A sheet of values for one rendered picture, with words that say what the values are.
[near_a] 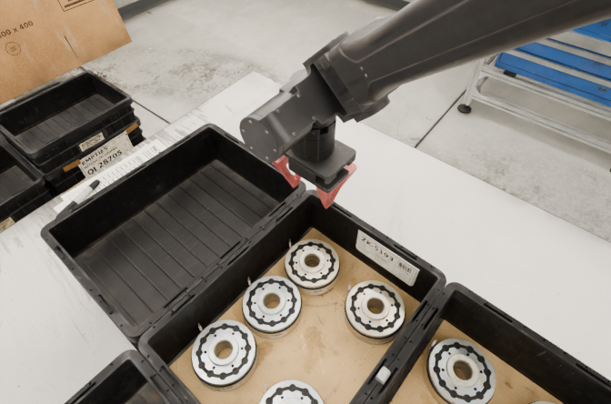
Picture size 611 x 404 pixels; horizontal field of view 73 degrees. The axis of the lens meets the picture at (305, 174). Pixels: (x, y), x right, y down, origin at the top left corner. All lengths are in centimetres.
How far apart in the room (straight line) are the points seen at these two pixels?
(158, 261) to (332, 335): 36
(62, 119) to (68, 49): 134
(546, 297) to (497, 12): 90
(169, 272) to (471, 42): 72
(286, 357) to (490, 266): 53
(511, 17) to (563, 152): 239
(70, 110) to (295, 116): 157
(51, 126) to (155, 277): 113
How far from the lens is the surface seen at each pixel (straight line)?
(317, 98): 45
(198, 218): 91
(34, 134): 187
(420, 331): 67
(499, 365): 80
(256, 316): 74
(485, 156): 237
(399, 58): 30
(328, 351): 75
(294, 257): 79
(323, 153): 53
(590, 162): 261
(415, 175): 117
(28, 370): 102
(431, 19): 25
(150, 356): 68
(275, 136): 42
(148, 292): 84
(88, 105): 192
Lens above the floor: 153
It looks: 47 degrees down
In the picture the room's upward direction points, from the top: straight up
